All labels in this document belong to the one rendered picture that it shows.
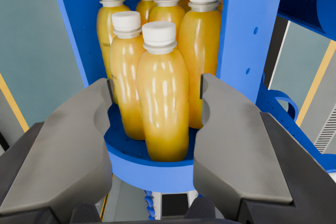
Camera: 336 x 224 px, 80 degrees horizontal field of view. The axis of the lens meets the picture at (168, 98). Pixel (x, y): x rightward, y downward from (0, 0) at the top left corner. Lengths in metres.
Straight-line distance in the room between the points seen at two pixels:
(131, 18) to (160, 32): 0.07
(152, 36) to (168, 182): 0.19
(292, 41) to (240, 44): 1.53
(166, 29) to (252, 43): 0.09
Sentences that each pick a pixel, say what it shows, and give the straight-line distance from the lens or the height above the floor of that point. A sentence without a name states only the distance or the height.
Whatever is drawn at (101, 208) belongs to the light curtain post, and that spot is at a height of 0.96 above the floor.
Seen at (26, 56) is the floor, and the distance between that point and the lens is 1.81.
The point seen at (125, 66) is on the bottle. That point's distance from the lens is 0.29.
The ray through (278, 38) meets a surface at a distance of 1.49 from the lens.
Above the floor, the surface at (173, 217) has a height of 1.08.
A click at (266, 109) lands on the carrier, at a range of 1.00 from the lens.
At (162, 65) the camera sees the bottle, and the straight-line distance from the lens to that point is 0.23.
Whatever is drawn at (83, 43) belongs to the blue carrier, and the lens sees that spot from 0.36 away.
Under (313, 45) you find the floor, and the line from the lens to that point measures 1.83.
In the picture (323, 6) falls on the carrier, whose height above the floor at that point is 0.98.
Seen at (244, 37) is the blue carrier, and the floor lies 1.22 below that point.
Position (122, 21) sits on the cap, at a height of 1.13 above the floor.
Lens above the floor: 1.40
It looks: 56 degrees down
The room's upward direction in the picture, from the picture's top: 178 degrees clockwise
